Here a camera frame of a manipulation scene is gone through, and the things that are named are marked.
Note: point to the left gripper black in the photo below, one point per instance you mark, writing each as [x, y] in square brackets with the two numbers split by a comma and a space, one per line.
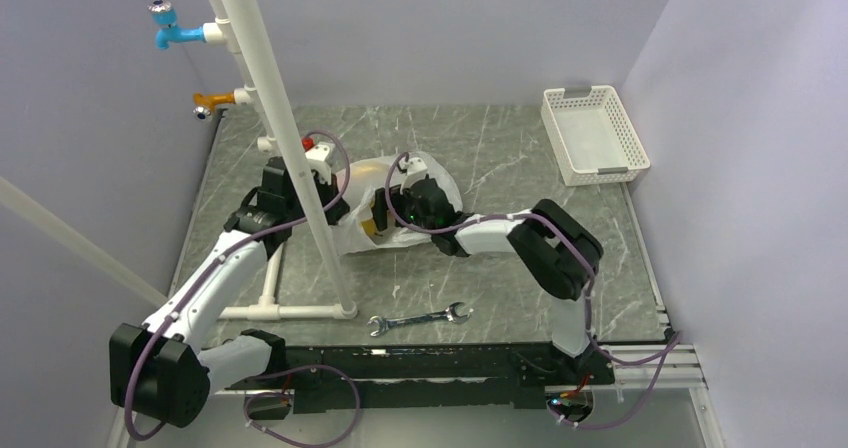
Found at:
[329, 191]

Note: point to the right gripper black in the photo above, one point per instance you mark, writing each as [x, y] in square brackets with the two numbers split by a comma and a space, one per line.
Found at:
[379, 214]

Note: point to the translucent white plastic bag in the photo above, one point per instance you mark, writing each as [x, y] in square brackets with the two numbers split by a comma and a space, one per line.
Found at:
[359, 183]

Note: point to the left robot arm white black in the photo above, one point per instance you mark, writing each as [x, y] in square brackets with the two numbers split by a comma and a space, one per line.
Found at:
[159, 368]

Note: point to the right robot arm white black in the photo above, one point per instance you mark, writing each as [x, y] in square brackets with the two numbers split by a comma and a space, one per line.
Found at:
[562, 256]

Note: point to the silver open-end wrench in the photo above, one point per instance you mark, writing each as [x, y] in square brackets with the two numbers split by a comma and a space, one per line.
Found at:
[451, 314]

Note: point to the orange plastic faucet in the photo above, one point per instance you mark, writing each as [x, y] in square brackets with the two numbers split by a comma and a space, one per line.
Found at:
[206, 105]

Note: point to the white perforated plastic basket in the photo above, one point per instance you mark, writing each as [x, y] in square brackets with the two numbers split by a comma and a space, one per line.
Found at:
[592, 136]

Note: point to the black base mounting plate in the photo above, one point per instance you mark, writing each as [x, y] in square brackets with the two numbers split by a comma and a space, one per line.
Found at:
[520, 375]

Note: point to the blue plastic faucet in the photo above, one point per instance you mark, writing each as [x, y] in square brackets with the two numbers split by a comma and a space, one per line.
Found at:
[169, 31]

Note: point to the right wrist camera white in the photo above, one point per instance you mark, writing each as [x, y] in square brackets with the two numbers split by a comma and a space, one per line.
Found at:
[412, 165]

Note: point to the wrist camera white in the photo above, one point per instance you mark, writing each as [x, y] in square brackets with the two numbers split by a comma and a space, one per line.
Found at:
[319, 156]
[412, 165]

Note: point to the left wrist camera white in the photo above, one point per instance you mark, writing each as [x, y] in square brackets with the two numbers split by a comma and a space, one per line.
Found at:
[319, 156]

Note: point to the white PVC pipe frame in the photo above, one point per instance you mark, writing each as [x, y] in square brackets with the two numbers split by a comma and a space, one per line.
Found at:
[246, 38]

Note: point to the aluminium rail frame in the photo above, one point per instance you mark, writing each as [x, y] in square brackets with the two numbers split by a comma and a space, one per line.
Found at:
[641, 368]

